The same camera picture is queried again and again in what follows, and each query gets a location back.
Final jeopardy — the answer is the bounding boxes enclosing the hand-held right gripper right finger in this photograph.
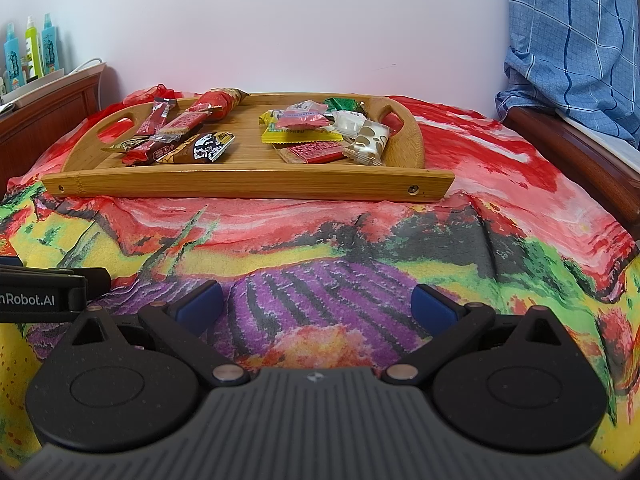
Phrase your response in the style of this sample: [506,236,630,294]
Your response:
[382,283,571,387]

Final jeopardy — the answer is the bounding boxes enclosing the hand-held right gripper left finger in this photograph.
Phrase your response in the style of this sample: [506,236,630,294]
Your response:
[70,281,248,387]

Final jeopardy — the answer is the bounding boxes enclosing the gold-ended dark red packet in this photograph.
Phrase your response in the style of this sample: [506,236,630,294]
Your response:
[102,137,177,167]

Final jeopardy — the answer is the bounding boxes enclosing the wooden tray with handles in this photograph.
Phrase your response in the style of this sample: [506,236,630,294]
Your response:
[41,91,456,204]

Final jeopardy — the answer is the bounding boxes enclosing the brown sunflower seed packet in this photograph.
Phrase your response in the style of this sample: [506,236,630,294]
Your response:
[155,131,236,165]

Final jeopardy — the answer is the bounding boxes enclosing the dark red bar packet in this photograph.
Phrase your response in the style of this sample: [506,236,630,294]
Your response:
[133,99,177,137]

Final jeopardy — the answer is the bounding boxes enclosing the brown white spotted packet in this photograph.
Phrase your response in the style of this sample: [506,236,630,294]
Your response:
[342,120,390,166]

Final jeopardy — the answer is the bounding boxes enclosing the red wafer packet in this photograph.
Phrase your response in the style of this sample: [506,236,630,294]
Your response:
[273,140,346,165]
[149,110,211,142]

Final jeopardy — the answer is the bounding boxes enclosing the yellow snack packet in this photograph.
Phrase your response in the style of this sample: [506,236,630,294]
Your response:
[258,110,345,145]

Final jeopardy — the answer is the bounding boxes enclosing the white candy packet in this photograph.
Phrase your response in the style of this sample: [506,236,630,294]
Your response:
[330,111,369,142]

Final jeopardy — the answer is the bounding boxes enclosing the red mixed nut packet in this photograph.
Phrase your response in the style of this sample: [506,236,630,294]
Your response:
[187,88,250,121]

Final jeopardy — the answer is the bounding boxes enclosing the pink snack packet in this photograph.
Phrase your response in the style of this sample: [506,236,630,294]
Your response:
[274,110,334,131]

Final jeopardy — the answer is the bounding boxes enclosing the green snack packet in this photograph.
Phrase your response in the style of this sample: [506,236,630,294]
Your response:
[323,96,366,115]

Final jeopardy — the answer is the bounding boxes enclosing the white and pink packet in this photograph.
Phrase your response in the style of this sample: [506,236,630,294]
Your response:
[285,99,329,116]

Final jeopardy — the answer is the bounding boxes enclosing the red printed landscape blanket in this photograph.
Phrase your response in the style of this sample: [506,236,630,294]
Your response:
[0,85,640,472]

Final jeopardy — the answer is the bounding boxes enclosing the wooden headboard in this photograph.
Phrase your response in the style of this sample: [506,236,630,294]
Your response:
[0,72,121,197]

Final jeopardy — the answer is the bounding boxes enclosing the white plastic tray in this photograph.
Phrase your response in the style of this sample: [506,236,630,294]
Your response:
[0,67,66,104]

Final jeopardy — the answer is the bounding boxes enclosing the white shelf board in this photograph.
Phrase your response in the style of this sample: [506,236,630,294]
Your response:
[10,60,109,109]

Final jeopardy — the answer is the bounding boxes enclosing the teal spray bottle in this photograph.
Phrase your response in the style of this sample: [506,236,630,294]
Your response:
[41,12,61,76]
[4,22,24,89]

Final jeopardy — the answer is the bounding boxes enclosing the wooden bed footboard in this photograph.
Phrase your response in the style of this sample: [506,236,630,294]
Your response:
[502,105,640,242]

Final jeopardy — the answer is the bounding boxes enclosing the yellow-green spray bottle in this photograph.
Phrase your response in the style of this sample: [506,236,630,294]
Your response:
[24,15,44,81]

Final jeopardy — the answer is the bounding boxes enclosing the blue checked cloth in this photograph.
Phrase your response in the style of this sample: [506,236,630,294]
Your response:
[495,0,640,149]

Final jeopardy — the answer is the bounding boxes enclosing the white power cable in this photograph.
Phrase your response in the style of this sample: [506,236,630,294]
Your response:
[67,57,106,111]

